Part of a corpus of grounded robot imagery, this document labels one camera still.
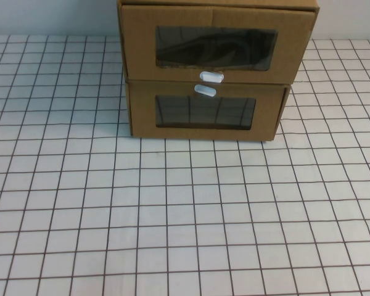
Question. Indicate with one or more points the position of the cardboard shoe box shell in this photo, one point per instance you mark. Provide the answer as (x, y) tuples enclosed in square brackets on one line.
[(219, 2), (282, 114)]

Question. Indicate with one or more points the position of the cardboard drawer with dark window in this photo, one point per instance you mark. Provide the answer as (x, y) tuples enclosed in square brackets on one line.
[(135, 37), (142, 111)]

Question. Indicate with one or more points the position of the white grid tablecloth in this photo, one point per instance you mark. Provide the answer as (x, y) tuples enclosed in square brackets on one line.
[(172, 216)]

